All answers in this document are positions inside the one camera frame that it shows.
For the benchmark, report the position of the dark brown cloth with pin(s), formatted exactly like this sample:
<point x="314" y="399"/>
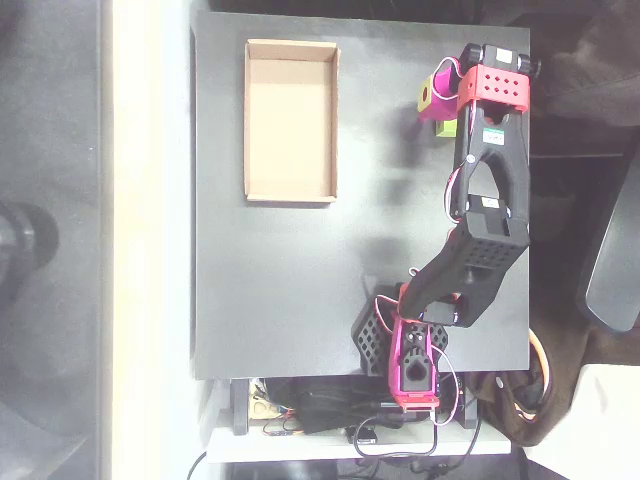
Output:
<point x="590" y="70"/>

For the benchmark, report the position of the dark grey office chair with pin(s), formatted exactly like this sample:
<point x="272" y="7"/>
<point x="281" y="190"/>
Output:
<point x="615" y="280"/>

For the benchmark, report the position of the brown bag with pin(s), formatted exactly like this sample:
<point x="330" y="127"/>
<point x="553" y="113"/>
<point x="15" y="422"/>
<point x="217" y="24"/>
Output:
<point x="505" y="400"/>

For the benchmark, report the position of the white cloth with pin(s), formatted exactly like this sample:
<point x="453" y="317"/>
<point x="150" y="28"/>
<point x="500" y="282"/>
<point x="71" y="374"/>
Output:
<point x="610" y="425"/>

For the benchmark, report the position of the green cube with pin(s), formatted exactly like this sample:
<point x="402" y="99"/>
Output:
<point x="445" y="129"/>

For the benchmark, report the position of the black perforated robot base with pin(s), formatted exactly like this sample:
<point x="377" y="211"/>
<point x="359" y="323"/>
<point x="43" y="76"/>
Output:
<point x="370" y="340"/>

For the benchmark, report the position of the open cardboard box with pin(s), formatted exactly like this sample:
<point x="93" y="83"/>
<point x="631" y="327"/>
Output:
<point x="290" y="125"/>

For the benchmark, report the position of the white shelf board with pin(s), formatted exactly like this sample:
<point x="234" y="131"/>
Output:
<point x="300" y="447"/>

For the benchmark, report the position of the black round knob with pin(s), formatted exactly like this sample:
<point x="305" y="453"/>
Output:
<point x="25" y="240"/>

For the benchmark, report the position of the tan controller board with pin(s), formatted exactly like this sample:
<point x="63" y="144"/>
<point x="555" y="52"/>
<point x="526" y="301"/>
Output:
<point x="260" y="407"/>

